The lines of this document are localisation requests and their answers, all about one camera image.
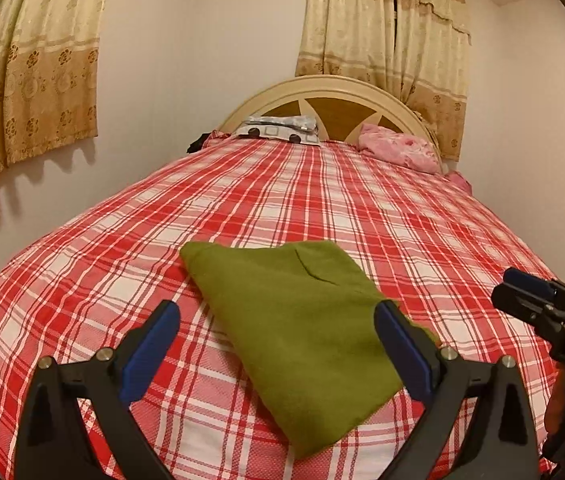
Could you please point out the grey patterned pillow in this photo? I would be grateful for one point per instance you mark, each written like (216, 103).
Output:
(277, 127)

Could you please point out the wide beige floral curtain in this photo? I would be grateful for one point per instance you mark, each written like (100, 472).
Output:
(37, 85)

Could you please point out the red plaid bed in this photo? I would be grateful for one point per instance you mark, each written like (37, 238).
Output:
(262, 200)

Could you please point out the green orange white striped sweater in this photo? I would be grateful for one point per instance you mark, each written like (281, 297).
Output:
(302, 335)

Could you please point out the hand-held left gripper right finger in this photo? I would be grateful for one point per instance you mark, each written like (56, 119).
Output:
(405, 355)

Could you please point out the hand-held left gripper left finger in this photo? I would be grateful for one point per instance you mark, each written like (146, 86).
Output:
(150, 355)

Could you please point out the cream wooden headboard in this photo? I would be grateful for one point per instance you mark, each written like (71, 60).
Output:
(332, 115)

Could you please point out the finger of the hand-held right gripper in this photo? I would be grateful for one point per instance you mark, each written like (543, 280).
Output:
(527, 280)
(517, 305)

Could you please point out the dark cloth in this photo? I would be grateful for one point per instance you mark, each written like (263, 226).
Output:
(195, 144)

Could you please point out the pink floral pillow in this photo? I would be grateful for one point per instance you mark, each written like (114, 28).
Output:
(397, 147)

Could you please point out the person's right hand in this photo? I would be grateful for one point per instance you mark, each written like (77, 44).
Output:
(558, 400)

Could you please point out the beige floral curtain panel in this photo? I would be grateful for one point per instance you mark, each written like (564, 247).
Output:
(347, 25)
(432, 60)

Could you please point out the pink cloth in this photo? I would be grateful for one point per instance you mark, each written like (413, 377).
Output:
(457, 180)

